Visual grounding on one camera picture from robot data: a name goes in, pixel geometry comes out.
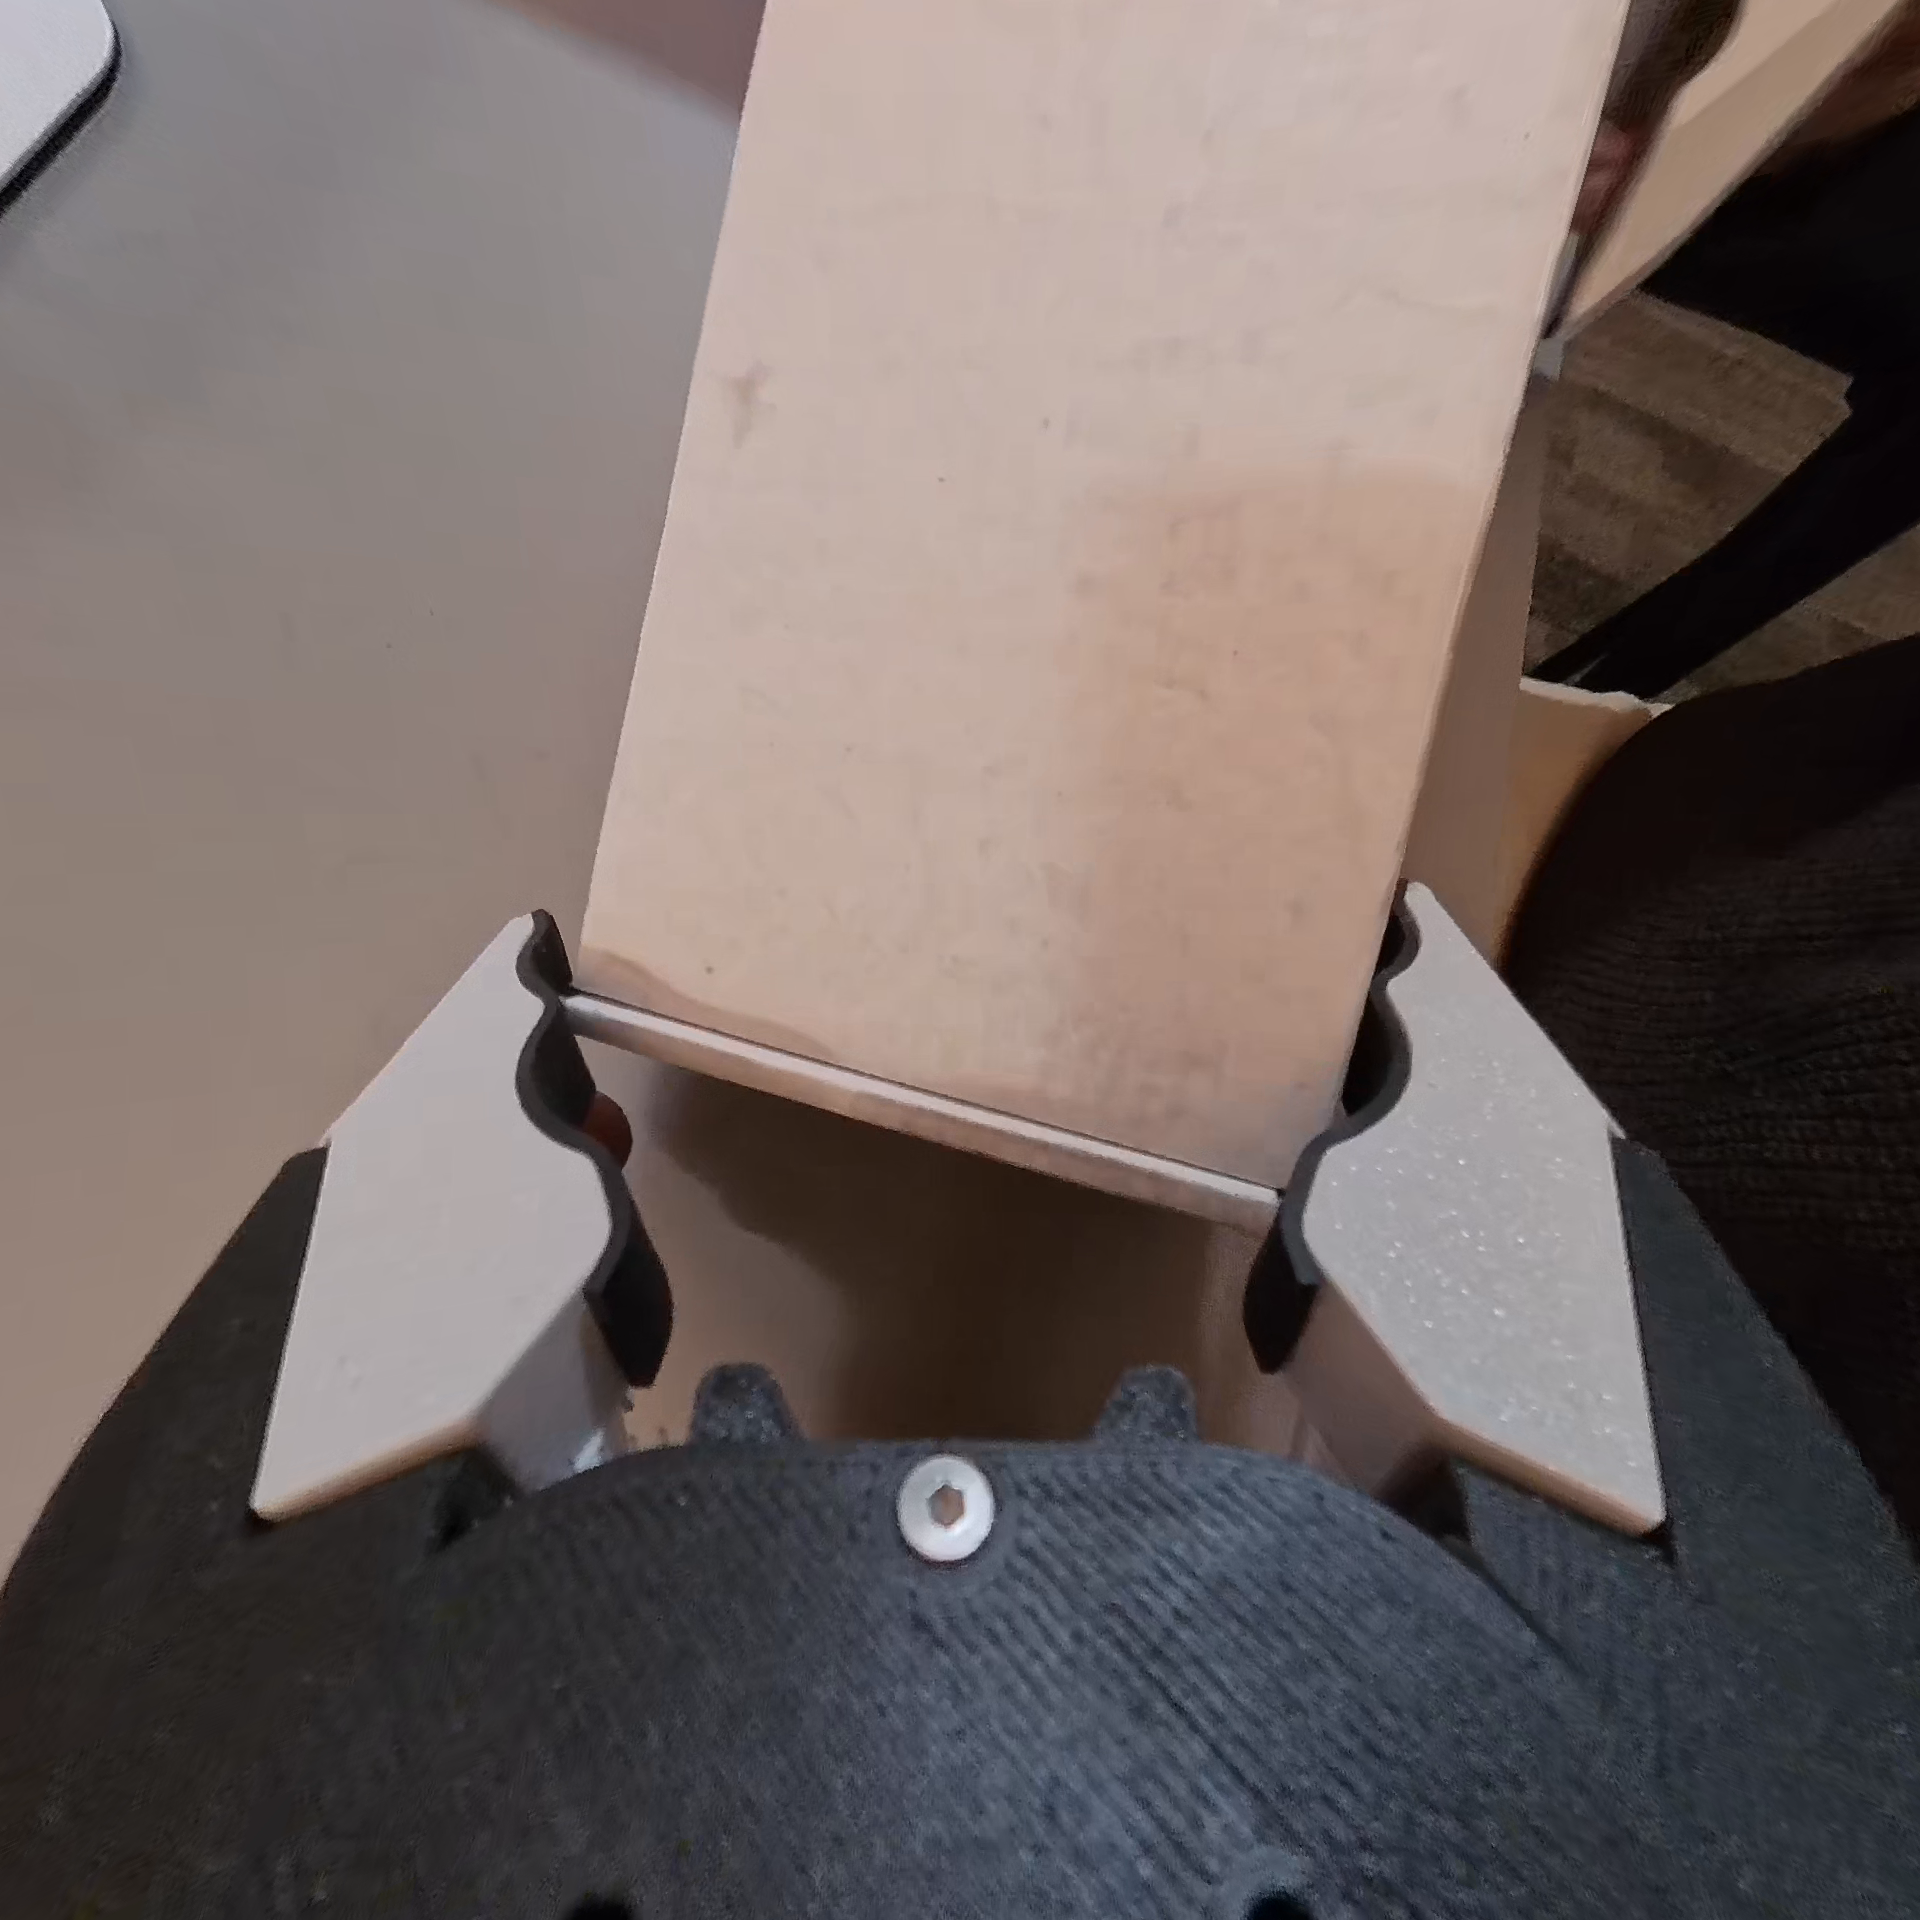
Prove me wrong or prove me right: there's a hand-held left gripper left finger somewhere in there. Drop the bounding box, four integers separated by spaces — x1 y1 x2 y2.
246 908 673 1528

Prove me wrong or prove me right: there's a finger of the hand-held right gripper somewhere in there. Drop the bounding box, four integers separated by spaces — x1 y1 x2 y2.
1563 0 1920 344

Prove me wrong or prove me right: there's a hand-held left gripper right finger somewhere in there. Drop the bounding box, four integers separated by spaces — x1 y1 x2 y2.
1245 881 1670 1537

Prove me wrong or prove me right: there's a white cardboard mailer box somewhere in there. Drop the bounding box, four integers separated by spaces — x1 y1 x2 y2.
577 0 1637 1488

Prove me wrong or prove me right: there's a person's dark clothing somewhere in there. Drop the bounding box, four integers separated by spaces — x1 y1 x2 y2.
1516 638 1920 1449

